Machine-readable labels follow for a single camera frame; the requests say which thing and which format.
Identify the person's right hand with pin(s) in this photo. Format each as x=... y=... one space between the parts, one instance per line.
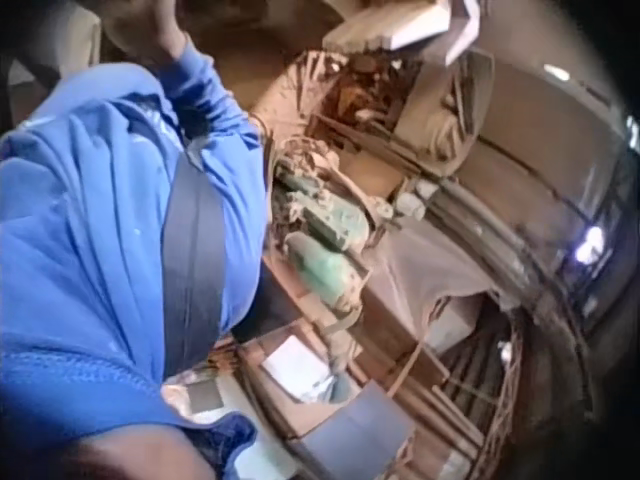
x=150 y=25

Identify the cluttered wooden tool box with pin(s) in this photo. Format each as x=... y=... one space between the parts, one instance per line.
x=357 y=95

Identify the dusty green motor machine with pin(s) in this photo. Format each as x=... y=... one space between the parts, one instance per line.
x=320 y=225

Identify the beige dusty sack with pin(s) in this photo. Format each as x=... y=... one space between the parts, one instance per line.
x=440 y=120

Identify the white folded board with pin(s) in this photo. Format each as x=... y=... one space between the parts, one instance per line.
x=462 y=30

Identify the white paper sheet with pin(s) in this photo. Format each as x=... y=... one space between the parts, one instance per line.
x=295 y=361

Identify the grey square plate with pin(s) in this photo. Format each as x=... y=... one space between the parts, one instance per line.
x=201 y=395

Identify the pale dusty cloth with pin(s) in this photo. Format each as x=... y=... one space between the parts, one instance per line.
x=425 y=280

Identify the bundle of dark metal rods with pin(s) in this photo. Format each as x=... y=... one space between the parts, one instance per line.
x=480 y=235

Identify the wooden plank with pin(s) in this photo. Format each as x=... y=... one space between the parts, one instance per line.
x=407 y=367

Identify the blue sheet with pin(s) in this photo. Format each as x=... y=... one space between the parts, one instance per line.
x=352 y=435

